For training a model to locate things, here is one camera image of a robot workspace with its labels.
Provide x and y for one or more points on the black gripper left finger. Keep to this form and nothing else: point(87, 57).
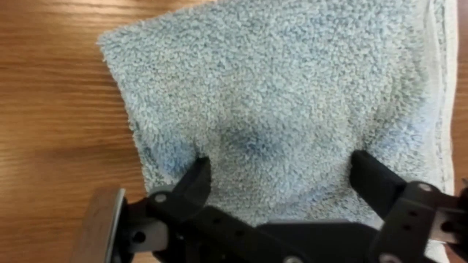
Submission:
point(197, 180)

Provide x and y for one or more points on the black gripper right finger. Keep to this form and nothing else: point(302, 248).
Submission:
point(374, 177)

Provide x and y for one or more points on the light blue terry towel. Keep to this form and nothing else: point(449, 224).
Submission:
point(272, 73)

